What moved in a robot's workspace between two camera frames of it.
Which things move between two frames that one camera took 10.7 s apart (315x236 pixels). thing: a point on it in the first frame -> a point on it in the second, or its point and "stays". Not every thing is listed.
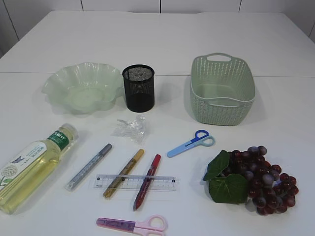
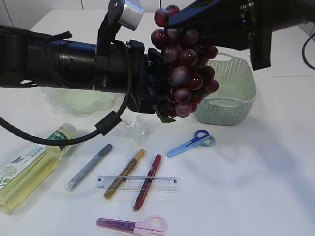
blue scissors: [202, 137] stays
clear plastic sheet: [135, 129] stays
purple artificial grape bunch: [238, 177] -> [187, 63]
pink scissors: [154, 224] stays
